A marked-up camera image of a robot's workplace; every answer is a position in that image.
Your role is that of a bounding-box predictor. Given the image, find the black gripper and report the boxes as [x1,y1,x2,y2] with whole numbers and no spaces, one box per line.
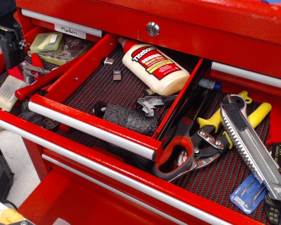
[0,22,26,69]

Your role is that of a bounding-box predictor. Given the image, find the silver box cutter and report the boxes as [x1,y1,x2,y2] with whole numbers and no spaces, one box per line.
[220,94,281,201]

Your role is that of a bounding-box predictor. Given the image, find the small red open drawer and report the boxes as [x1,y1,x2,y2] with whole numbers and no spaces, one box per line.
[29,35,202,161]

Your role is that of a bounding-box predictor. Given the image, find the green plastic bit case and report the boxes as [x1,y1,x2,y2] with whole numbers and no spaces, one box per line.
[30,32,63,52]

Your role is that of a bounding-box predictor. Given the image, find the clear plastic bit case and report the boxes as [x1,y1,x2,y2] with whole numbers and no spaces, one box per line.
[0,75,28,112]

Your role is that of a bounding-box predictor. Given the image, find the flat packaged tool set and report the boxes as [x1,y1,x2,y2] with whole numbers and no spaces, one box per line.
[36,35,96,66]

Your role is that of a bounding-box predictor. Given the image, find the white markers label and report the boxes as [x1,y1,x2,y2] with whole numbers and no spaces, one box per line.
[54,24,86,39]

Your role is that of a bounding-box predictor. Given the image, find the small brown connector block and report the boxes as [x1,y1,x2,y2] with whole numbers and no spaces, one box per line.
[42,118,56,130]

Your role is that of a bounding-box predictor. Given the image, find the silver usb dongle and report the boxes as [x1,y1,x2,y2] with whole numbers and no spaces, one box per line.
[101,57,114,65]

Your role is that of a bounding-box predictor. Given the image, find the red cap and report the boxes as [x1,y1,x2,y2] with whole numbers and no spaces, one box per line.
[58,123,71,133]

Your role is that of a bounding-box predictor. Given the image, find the black usb dongle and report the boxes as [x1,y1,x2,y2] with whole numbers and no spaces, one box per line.
[113,69,122,82]

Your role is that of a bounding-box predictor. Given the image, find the wood glue bottle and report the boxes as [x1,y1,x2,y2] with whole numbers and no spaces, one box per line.
[117,37,190,96]

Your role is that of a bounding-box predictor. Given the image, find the black sanding drum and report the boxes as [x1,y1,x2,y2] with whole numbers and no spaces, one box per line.
[93,101,160,136]

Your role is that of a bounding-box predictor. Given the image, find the silver chest lock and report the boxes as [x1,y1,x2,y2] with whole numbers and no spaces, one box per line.
[146,22,160,37]

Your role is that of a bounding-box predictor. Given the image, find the usb stick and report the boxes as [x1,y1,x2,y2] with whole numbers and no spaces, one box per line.
[144,89,156,96]

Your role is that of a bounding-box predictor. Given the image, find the red tool chest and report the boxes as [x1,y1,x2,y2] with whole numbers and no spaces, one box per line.
[0,0,281,225]

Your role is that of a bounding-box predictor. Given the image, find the blue capped marker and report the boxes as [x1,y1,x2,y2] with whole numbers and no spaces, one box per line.
[198,78,222,91]

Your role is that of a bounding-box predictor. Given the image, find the blue drill bit packet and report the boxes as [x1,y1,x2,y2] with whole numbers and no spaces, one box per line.
[230,173,266,214]

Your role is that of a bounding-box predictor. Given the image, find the red handled pliers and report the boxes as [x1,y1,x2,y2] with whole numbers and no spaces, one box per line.
[7,53,51,85]

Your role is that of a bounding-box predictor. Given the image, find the long red handled tool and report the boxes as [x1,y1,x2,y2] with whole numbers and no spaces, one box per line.
[15,56,82,101]

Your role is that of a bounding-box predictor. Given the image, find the red grey handled scissors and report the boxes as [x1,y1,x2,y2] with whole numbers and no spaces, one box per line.
[152,117,194,181]

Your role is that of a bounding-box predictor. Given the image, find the yellow handled tin snips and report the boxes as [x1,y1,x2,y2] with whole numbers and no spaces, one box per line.
[168,90,273,182]

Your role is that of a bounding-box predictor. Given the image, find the red tool handle right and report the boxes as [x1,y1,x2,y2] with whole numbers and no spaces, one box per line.
[266,105,281,146]

